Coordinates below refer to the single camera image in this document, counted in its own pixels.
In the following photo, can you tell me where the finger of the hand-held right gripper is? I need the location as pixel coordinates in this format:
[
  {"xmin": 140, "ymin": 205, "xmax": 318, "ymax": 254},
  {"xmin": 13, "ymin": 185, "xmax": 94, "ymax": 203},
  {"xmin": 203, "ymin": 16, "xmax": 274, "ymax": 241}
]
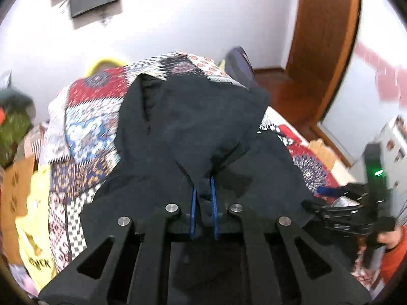
[
  {"xmin": 302, "ymin": 199, "xmax": 366, "ymax": 220},
  {"xmin": 316, "ymin": 182, "xmax": 369, "ymax": 199}
]

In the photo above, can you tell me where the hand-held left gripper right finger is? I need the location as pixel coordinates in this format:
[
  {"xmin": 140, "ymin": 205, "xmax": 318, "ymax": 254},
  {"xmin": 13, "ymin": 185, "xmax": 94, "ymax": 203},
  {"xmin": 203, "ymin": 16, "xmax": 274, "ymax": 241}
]
[{"xmin": 210, "ymin": 178, "xmax": 372, "ymax": 305}]

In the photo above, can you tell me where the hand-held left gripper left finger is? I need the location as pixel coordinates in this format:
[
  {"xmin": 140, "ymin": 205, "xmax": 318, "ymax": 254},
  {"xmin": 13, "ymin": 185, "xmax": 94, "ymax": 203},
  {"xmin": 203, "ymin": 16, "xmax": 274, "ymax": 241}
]
[{"xmin": 38, "ymin": 186, "xmax": 199, "ymax": 305}]

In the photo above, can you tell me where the black hooded garment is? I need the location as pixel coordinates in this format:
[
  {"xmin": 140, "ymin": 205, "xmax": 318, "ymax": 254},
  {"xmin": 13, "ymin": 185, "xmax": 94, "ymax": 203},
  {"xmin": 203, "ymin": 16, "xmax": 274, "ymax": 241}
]
[{"xmin": 79, "ymin": 73, "xmax": 357, "ymax": 293}]

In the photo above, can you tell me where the person's right forearm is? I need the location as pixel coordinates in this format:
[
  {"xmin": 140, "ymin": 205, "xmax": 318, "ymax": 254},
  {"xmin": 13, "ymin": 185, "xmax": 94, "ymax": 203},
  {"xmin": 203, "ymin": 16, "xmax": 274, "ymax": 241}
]
[{"xmin": 380, "ymin": 225, "xmax": 407, "ymax": 285}]

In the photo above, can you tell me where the person's right hand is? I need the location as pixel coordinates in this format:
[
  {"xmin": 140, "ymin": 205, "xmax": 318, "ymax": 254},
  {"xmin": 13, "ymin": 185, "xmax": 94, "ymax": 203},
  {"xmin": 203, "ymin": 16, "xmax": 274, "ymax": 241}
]
[{"xmin": 380, "ymin": 227, "xmax": 402, "ymax": 250}]

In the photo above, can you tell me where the white cabinet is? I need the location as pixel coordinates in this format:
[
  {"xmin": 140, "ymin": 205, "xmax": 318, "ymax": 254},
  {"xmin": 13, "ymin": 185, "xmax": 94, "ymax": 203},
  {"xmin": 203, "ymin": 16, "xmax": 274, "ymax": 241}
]
[{"xmin": 350, "ymin": 114, "xmax": 407, "ymax": 191}]

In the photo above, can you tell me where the red paper decoration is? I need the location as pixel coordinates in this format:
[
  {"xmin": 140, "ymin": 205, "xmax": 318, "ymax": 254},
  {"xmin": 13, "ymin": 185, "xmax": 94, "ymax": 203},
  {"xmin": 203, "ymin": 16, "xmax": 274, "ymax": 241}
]
[{"xmin": 354, "ymin": 41, "xmax": 407, "ymax": 109}]

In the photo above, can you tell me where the colourful patchwork quilt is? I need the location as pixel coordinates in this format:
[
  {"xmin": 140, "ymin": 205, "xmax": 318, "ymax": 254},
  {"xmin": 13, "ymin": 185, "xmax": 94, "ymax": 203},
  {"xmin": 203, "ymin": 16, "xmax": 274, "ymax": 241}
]
[{"xmin": 24, "ymin": 51, "xmax": 366, "ymax": 274}]

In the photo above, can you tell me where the wooden door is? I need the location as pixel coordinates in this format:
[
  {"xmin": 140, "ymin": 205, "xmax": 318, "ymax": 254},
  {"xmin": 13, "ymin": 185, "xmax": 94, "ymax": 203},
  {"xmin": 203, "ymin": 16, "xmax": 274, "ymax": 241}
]
[{"xmin": 254, "ymin": 0, "xmax": 363, "ymax": 134}]

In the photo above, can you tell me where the dark grey pillow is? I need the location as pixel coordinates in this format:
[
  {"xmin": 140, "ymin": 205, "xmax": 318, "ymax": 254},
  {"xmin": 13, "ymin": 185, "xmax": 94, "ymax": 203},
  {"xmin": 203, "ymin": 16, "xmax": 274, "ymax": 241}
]
[{"xmin": 223, "ymin": 47, "xmax": 258, "ymax": 89}]

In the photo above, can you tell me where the yellow printed garment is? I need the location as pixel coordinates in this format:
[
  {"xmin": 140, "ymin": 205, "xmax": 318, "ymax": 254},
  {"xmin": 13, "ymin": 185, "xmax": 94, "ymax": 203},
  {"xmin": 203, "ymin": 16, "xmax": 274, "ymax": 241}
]
[{"xmin": 17, "ymin": 165, "xmax": 58, "ymax": 293}]

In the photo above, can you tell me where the yellow curved foam piece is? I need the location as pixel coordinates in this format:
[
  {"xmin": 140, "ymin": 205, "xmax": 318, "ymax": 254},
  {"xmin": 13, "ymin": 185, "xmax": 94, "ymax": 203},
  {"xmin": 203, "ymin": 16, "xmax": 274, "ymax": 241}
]
[{"xmin": 85, "ymin": 56, "xmax": 128, "ymax": 77}]

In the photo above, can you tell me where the brown paw-print mat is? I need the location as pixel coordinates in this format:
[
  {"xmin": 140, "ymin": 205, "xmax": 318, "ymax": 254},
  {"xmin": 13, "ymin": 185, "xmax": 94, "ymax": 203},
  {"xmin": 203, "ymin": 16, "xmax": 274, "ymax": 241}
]
[{"xmin": 0, "ymin": 156, "xmax": 37, "ymax": 267}]

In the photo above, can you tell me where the pink cloth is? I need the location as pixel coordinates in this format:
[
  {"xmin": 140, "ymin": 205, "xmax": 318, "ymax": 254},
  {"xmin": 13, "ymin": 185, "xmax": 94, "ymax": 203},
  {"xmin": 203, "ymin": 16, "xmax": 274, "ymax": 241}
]
[{"xmin": 6, "ymin": 264, "xmax": 39, "ymax": 299}]

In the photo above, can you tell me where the green fuzzy cloth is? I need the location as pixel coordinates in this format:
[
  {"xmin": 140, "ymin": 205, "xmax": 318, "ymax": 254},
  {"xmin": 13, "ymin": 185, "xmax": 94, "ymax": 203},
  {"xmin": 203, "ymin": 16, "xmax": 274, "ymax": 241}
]
[{"xmin": 0, "ymin": 108, "xmax": 32, "ymax": 169}]

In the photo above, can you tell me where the grey cloth bundle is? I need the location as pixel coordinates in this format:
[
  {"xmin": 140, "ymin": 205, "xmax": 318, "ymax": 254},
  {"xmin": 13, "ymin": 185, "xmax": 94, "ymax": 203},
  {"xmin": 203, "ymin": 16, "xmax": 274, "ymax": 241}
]
[{"xmin": 0, "ymin": 89, "xmax": 35, "ymax": 112}]

